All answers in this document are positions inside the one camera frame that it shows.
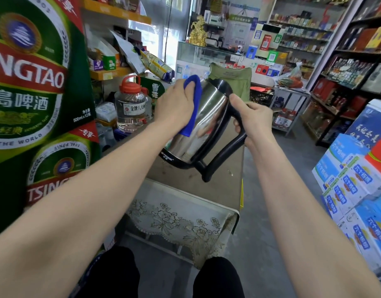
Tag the person's left hand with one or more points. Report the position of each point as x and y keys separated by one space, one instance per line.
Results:
x=173 y=105

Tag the person's right hand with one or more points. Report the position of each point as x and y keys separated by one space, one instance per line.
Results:
x=257 y=121

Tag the person's right thumb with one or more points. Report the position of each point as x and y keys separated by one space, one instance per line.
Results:
x=239 y=102

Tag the person's left fingers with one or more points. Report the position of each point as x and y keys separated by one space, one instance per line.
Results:
x=188 y=89

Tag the blue cleaning cloth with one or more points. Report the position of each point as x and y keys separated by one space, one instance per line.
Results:
x=195 y=114

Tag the stainless steel electric kettle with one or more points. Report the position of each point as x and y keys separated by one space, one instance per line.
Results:
x=206 y=121

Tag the person's left forearm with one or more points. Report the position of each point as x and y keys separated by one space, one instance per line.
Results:
x=85 y=207

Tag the person's right forearm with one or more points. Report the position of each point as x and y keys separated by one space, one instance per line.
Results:
x=305 y=220

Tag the clear water bottle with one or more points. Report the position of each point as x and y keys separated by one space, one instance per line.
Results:
x=186 y=72

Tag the black plastic crate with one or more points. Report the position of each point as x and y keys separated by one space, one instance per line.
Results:
x=261 y=96

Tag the green garment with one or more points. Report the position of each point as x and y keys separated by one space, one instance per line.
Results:
x=237 y=79

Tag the glass display counter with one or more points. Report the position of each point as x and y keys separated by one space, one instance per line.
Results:
x=196 y=57

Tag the green sign box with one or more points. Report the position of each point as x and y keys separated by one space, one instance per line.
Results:
x=151 y=88

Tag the yellow white snack packets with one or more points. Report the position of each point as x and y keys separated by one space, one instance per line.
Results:
x=156 y=66

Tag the metal rack table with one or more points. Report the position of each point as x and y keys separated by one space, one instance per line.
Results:
x=290 y=99

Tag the blue payment code sign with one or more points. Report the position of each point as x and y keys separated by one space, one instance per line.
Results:
x=251 y=52

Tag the green payment code sign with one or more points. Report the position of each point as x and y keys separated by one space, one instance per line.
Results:
x=272 y=56

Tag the plastic bag with goods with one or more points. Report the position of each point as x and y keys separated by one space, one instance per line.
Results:
x=291 y=79

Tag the golden statue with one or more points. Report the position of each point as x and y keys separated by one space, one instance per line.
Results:
x=198 y=32

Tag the clear jug with red cap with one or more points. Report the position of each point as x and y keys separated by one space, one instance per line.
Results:
x=130 y=111

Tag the red payment code sign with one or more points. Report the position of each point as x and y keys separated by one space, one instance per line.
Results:
x=265 y=42

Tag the white paper sheets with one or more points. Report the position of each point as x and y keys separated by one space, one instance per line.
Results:
x=128 y=52

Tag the green white small box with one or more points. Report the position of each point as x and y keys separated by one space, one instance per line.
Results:
x=109 y=62

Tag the white plastic packet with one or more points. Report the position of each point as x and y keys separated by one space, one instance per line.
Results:
x=106 y=112

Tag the purple small box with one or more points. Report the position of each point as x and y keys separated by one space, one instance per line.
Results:
x=97 y=65

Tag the shelf of cigarette packs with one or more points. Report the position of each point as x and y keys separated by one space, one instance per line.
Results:
x=305 y=34

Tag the yellow store shelf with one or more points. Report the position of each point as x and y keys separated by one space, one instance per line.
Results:
x=112 y=12

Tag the dark wooden liquor shelf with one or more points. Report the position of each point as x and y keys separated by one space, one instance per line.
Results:
x=355 y=58

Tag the white lace tablecloth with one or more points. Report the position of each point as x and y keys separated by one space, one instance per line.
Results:
x=178 y=217

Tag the large blue gift box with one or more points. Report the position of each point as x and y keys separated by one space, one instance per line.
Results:
x=372 y=124

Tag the stack of blue white cartons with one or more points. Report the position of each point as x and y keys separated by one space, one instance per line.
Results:
x=355 y=189

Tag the small green beer carton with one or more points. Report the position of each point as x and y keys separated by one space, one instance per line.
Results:
x=60 y=164

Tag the red orange carton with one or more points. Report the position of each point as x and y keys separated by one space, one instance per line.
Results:
x=380 y=155

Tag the large green beer carton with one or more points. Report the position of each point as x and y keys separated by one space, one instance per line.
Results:
x=32 y=74

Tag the person's right leg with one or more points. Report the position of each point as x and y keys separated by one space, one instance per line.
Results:
x=218 y=280

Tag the person's leg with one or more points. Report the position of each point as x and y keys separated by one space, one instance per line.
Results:
x=112 y=276
x=218 y=280

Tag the person's left leg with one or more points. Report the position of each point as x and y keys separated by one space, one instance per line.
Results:
x=112 y=276

